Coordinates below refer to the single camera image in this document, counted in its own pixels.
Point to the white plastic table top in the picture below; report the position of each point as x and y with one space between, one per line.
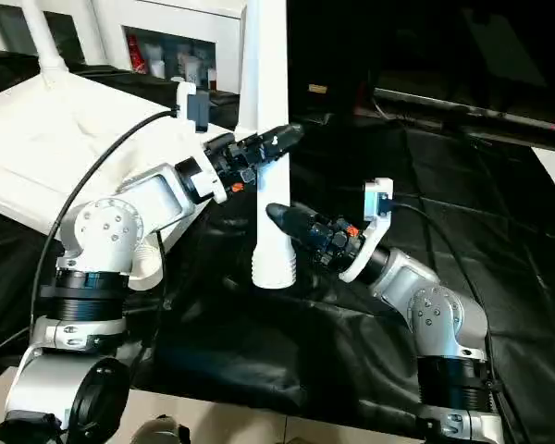
51 139

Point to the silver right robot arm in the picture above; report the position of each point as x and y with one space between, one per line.
430 314

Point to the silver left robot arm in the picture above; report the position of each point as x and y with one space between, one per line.
120 217

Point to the black box with gold label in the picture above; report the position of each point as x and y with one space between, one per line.
328 46

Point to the white cup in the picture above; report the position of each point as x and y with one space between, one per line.
157 68

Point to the black mat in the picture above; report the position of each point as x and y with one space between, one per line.
444 162

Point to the red bottle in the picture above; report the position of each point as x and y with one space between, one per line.
139 55

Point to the white cabinet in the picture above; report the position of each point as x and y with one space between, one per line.
111 23

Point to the black rod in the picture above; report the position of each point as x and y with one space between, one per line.
467 108

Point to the dark left robot foot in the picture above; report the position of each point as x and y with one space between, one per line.
159 430

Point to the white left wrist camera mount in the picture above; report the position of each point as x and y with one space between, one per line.
194 106

